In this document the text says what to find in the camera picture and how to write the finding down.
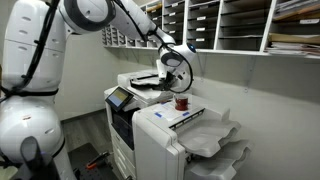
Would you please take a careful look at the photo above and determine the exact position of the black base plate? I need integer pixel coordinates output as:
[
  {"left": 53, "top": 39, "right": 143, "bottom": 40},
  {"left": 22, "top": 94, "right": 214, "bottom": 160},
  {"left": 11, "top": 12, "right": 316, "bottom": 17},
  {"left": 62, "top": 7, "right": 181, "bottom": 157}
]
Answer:
[{"left": 67, "top": 142, "right": 118, "bottom": 180}]

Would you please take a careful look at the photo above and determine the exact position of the slanted paper pile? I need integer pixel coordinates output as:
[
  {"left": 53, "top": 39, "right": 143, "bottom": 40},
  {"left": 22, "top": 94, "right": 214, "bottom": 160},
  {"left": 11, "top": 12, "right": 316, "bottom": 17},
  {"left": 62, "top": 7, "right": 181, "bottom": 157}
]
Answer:
[{"left": 272, "top": 0, "right": 320, "bottom": 23}]

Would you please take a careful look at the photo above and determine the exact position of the copier touchscreen panel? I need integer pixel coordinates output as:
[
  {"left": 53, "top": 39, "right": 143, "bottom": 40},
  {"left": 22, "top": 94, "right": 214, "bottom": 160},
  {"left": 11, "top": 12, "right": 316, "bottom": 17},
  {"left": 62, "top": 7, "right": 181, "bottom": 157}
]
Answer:
[{"left": 104, "top": 86, "right": 135, "bottom": 113}]

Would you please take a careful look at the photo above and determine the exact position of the loose paper stack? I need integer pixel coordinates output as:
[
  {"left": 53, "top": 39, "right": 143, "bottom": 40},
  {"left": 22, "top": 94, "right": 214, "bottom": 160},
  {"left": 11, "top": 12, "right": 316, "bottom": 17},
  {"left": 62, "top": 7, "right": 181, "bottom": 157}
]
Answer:
[{"left": 264, "top": 41, "right": 320, "bottom": 58}]

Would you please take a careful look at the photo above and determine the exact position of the metal shelf bracket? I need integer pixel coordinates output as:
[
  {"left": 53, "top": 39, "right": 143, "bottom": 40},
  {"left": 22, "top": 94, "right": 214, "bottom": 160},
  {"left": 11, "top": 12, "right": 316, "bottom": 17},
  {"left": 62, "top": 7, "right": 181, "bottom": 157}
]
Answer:
[{"left": 196, "top": 53, "right": 210, "bottom": 78}]

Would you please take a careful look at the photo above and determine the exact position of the dark grey foreground mount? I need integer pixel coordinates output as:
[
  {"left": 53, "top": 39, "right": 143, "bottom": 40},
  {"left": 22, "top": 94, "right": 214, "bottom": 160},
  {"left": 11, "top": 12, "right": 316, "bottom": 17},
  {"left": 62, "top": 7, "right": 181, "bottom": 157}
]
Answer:
[{"left": 19, "top": 135, "right": 62, "bottom": 180}]

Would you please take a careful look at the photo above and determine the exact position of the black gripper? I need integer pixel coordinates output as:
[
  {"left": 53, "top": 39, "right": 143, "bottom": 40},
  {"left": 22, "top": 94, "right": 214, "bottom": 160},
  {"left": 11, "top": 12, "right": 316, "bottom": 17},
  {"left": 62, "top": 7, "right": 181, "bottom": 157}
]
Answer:
[{"left": 162, "top": 70, "right": 180, "bottom": 94}]

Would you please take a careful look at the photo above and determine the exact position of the white office copier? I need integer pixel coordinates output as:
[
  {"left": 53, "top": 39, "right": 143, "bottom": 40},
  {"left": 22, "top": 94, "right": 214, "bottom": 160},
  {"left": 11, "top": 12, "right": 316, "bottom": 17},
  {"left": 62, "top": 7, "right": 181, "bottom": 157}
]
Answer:
[{"left": 103, "top": 69, "right": 195, "bottom": 180}]

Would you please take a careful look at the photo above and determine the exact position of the manila folder stack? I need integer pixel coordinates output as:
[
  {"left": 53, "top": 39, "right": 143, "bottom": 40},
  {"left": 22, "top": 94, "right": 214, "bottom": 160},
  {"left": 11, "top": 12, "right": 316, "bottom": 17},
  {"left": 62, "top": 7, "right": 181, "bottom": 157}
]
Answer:
[{"left": 267, "top": 32, "right": 320, "bottom": 46}]

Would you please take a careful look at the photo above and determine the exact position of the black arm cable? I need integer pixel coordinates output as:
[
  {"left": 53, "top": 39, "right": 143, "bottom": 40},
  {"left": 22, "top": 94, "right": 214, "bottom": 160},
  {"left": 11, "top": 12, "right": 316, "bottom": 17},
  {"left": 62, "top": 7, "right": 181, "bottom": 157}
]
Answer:
[{"left": 0, "top": 0, "right": 195, "bottom": 103}]

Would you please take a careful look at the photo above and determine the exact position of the orange handled tool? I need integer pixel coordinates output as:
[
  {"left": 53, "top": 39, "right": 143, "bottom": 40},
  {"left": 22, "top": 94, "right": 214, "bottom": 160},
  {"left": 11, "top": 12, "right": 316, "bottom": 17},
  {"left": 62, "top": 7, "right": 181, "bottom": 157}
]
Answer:
[{"left": 85, "top": 151, "right": 111, "bottom": 171}]

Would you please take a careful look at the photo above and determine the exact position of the white mail sorter shelf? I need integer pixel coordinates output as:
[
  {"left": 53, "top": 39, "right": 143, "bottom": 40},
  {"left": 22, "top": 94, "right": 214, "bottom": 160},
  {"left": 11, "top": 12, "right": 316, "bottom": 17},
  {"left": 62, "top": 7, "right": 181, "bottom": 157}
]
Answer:
[{"left": 101, "top": 0, "right": 320, "bottom": 62}]

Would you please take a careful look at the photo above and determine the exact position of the red cup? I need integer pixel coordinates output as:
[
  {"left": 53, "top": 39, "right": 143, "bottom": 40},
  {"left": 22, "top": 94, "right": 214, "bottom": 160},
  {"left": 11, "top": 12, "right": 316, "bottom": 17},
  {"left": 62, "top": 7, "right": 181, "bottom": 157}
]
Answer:
[{"left": 173, "top": 94, "right": 190, "bottom": 112}]

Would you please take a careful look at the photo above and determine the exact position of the white paper sheet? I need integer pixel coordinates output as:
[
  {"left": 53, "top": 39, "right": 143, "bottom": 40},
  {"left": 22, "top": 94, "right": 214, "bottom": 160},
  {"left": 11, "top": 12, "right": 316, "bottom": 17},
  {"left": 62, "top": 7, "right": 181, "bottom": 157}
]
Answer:
[{"left": 151, "top": 101, "right": 198, "bottom": 126}]

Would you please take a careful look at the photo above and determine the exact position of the white copier finisher unit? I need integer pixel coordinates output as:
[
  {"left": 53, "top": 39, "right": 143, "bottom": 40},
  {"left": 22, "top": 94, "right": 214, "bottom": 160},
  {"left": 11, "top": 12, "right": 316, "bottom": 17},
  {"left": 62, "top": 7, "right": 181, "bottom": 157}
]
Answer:
[{"left": 132, "top": 94, "right": 253, "bottom": 180}]

